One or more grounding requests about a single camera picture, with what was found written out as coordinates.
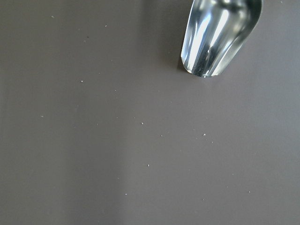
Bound steel scoop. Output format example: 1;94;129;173
180;0;263;78

